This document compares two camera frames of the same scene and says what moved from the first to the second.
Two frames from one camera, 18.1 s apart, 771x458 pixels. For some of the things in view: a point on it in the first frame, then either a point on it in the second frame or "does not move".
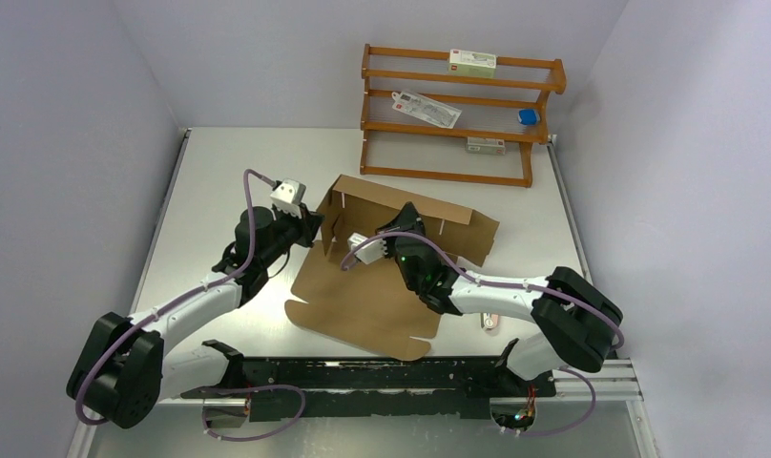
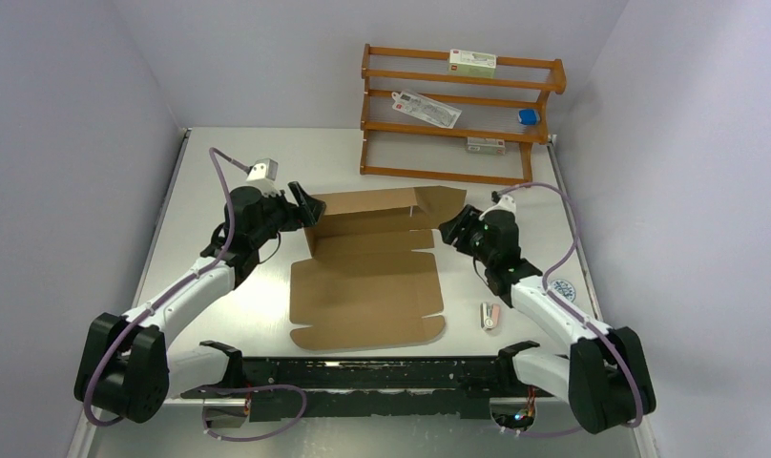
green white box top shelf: [475, 64] does not move
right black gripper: [408, 219] to [468, 218]
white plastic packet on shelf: [421, 107] does not move
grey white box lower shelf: [486, 145] does not move
